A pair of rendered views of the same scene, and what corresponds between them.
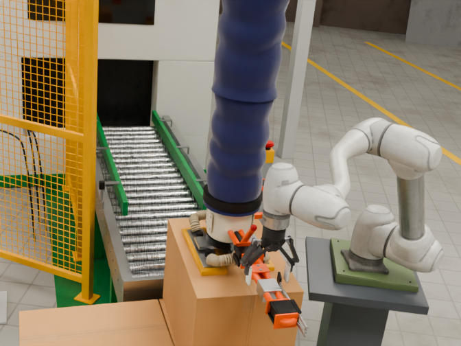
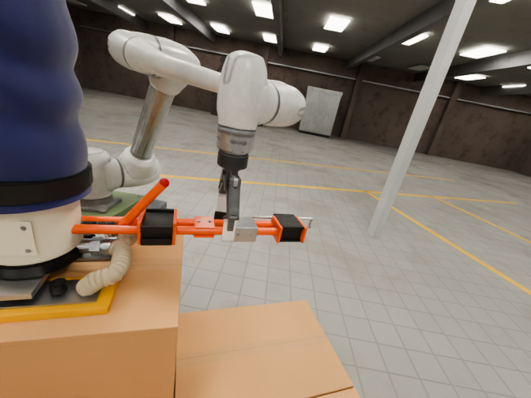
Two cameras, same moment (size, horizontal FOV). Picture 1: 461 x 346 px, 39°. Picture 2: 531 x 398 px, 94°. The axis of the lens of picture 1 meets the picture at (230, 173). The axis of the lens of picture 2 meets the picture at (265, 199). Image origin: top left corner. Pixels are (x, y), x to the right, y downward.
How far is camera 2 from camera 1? 2.03 m
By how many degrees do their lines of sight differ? 83
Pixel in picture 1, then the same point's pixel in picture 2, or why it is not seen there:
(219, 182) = (35, 142)
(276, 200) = (265, 105)
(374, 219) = (101, 158)
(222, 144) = (19, 39)
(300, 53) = not seen: outside the picture
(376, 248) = (114, 182)
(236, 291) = (170, 277)
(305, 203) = (291, 98)
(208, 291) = (160, 308)
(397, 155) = not seen: hidden behind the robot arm
